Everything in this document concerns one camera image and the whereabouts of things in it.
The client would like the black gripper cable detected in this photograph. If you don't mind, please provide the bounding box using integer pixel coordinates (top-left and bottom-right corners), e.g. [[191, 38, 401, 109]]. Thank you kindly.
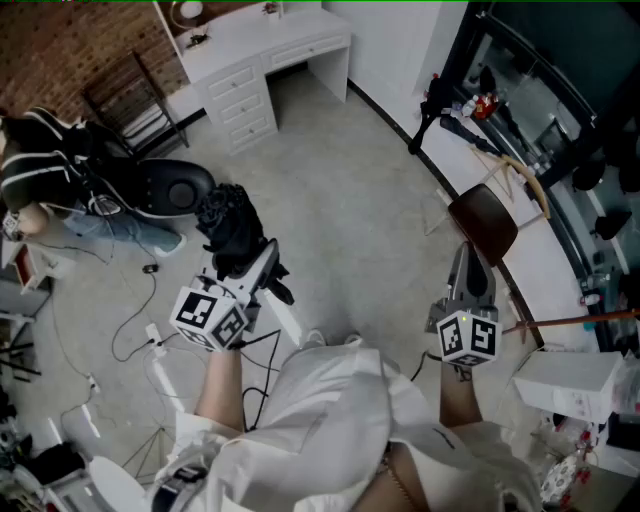
[[234, 328, 282, 432], [409, 349, 444, 384]]

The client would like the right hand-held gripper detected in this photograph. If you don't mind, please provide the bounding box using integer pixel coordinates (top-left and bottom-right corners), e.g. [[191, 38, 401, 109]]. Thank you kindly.
[[426, 242, 503, 369]]

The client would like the brown round stool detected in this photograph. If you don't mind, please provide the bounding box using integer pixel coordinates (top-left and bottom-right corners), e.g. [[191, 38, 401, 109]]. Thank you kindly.
[[448, 183, 520, 268]]

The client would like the black office chair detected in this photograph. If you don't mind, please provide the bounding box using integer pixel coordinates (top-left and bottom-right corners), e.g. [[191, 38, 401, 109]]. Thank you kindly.
[[133, 158, 217, 220]]

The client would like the white globe lamp gold ring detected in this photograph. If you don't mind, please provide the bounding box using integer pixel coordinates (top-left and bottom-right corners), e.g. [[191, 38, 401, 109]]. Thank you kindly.
[[168, 0, 212, 50]]

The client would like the white round stool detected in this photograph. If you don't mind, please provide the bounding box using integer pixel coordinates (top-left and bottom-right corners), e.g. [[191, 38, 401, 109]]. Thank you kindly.
[[87, 455, 148, 512]]

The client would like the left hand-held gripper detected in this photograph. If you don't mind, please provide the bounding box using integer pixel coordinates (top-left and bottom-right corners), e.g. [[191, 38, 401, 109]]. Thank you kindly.
[[169, 238, 281, 352]]

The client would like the black framed glass window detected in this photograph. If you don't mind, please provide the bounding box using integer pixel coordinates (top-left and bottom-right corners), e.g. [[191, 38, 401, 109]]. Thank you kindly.
[[439, 0, 640, 351]]

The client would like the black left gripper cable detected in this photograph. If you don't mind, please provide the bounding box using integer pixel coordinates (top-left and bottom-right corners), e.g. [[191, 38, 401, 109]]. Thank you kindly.
[[234, 328, 282, 432]]

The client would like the person's white shirt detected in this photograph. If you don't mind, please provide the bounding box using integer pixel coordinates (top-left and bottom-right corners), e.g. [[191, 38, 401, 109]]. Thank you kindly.
[[152, 344, 545, 512]]

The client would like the white shelf unit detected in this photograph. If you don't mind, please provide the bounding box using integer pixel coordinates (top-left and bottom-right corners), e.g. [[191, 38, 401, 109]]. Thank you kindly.
[[152, 0, 331, 59]]

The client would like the brown wooden pole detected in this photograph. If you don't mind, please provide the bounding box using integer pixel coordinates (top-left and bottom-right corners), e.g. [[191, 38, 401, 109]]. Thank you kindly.
[[501, 308, 640, 336]]

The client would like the white power strip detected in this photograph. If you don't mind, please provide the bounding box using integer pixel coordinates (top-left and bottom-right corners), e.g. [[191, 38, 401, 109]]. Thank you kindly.
[[144, 323, 169, 359]]

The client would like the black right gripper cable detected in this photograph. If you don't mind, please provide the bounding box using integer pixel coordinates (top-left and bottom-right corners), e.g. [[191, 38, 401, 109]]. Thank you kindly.
[[409, 349, 444, 384]]

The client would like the red snack packet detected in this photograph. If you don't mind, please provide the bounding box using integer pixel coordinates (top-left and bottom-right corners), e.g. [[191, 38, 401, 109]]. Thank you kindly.
[[474, 94, 501, 121]]

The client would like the clear plastic bag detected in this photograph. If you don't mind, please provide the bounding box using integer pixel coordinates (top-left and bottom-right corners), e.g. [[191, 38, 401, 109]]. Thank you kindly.
[[537, 414, 611, 504]]

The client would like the black white body strap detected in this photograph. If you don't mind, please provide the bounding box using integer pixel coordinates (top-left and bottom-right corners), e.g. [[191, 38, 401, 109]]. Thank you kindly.
[[151, 463, 210, 512]]

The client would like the black floor cable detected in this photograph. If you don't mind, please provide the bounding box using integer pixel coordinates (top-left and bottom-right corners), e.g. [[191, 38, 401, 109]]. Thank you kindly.
[[109, 272, 160, 364]]

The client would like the white window counter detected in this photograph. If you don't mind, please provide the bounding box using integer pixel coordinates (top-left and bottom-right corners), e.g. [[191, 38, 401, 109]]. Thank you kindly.
[[412, 112, 604, 354]]

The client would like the person's left forearm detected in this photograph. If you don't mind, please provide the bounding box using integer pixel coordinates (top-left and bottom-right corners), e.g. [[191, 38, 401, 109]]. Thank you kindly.
[[194, 344, 247, 435]]

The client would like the person's right forearm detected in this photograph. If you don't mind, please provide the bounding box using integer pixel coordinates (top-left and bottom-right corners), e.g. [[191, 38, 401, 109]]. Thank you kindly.
[[438, 362, 484, 429]]

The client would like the white table with drawers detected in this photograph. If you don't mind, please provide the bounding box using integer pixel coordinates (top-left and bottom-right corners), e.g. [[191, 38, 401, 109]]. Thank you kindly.
[[177, 8, 352, 157]]

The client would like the black tripod device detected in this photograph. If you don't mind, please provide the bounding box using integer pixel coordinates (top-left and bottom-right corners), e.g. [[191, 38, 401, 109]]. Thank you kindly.
[[407, 73, 454, 156]]

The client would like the white cardboard box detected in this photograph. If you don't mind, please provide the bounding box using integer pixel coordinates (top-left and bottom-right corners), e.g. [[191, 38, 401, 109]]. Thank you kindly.
[[512, 349, 625, 427]]

